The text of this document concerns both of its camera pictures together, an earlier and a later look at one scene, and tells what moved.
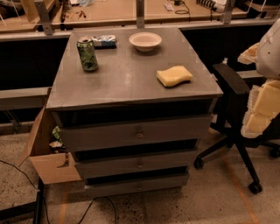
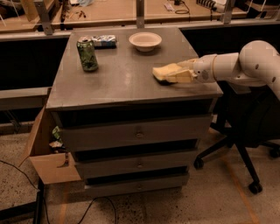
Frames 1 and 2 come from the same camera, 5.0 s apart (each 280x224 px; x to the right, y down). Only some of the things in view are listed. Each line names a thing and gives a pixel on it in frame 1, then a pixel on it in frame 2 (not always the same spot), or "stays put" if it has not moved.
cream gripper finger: x=248 y=56 → x=186 y=76
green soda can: x=86 y=48 stays put
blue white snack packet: x=104 y=41 stays put
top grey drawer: x=136 y=134 stays put
